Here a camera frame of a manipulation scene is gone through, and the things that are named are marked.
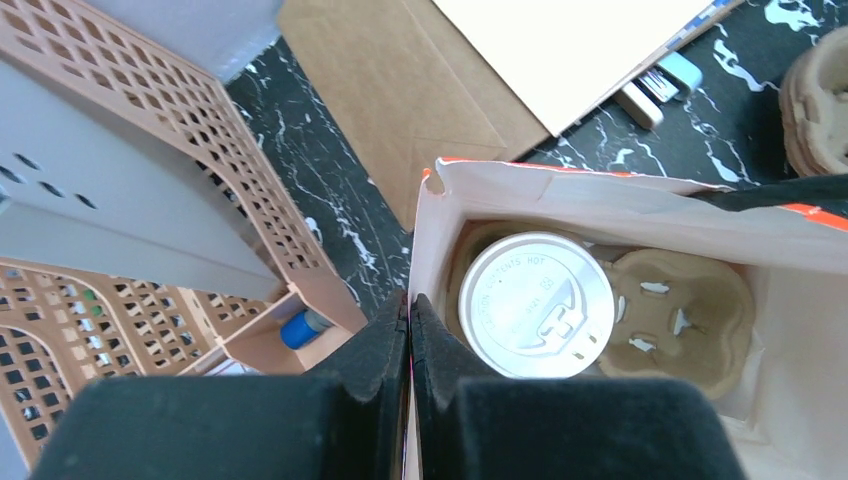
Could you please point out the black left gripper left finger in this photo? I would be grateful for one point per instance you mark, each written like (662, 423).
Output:
(342, 419)

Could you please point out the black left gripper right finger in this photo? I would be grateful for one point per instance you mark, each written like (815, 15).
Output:
(474, 423)

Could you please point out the white plastic cup lid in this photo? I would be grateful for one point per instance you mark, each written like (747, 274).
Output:
(536, 305)

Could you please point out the single brown pulp cup carrier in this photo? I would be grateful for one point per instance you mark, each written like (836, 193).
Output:
(678, 315)

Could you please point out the orange paper bag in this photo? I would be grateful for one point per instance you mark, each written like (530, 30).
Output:
(787, 417)

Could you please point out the pink desk organizer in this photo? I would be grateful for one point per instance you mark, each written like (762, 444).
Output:
(143, 231)

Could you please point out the brown kraft paper bag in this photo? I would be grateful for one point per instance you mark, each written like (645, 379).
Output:
(405, 88)

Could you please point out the cream paper bag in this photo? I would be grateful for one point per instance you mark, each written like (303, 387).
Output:
(562, 58)

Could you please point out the small stapler and eraser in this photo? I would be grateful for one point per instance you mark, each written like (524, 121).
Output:
(672, 78)

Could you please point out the blue checkered paper bag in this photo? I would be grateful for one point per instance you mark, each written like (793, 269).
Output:
(702, 26)

